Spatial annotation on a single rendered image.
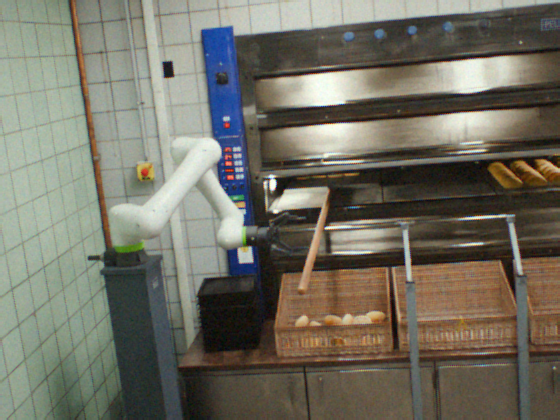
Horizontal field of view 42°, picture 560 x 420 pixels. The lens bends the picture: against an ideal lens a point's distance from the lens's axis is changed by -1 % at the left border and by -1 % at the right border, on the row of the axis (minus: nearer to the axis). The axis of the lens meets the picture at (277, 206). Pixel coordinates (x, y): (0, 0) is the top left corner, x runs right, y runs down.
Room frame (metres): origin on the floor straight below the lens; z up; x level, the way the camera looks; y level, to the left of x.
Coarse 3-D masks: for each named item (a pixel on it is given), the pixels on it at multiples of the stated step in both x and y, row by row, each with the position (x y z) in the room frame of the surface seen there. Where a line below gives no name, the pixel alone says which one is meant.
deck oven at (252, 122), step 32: (480, 96) 3.65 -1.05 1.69; (512, 96) 3.63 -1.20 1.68; (544, 96) 3.61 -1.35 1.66; (256, 128) 3.81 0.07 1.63; (256, 160) 3.82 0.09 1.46; (512, 160) 3.72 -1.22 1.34; (256, 192) 3.82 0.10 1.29; (256, 224) 3.82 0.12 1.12; (352, 256) 3.75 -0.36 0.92; (384, 256) 3.72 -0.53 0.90; (416, 256) 3.71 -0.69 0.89; (448, 256) 3.68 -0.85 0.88; (480, 256) 3.66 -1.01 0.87; (512, 256) 3.64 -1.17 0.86; (544, 256) 3.61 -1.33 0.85
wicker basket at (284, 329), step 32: (320, 288) 3.72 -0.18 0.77; (352, 288) 3.70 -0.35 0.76; (384, 288) 3.67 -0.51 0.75; (288, 320) 3.70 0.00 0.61; (320, 320) 3.68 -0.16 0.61; (384, 320) 3.62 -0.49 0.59; (288, 352) 3.30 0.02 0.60; (320, 352) 3.28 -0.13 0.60; (352, 352) 3.26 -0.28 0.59; (384, 352) 3.24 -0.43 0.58
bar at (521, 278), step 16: (352, 224) 3.39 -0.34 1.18; (368, 224) 3.37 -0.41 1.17; (384, 224) 3.36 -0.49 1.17; (400, 224) 3.34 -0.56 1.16; (416, 224) 3.33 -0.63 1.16; (432, 224) 3.33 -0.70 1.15; (512, 224) 3.26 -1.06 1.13; (512, 240) 3.20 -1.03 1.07; (416, 320) 3.12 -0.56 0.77; (416, 336) 3.12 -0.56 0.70; (416, 352) 3.12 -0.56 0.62; (416, 368) 3.12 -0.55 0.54; (528, 368) 3.05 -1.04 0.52; (416, 384) 3.12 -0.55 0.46; (528, 384) 3.05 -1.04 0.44; (416, 400) 3.12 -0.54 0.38; (528, 400) 3.05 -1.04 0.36; (416, 416) 3.12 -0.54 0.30; (528, 416) 3.05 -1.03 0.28
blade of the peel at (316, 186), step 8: (368, 176) 4.54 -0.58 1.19; (376, 176) 4.51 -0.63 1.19; (296, 184) 4.53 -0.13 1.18; (304, 184) 4.50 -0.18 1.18; (312, 184) 4.48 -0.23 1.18; (320, 184) 4.45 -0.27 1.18; (328, 184) 4.42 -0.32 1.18; (336, 184) 4.40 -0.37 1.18; (344, 184) 4.37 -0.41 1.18; (352, 184) 4.36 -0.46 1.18; (360, 184) 4.33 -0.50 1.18; (368, 184) 4.19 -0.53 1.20; (376, 184) 4.19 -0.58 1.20; (288, 192) 4.26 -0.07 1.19; (296, 192) 4.26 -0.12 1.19; (304, 192) 4.25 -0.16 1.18; (312, 192) 4.24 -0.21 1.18
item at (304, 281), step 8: (328, 192) 4.04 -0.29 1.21; (328, 200) 3.84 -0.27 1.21; (328, 208) 3.70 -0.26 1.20; (320, 216) 3.48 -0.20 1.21; (320, 224) 3.33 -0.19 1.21; (320, 232) 3.20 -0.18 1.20; (312, 240) 3.09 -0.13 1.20; (312, 248) 2.93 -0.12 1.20; (312, 256) 2.83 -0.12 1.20; (312, 264) 2.74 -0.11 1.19; (304, 272) 2.62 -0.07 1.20; (304, 280) 2.53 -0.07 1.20; (304, 288) 2.45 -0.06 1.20
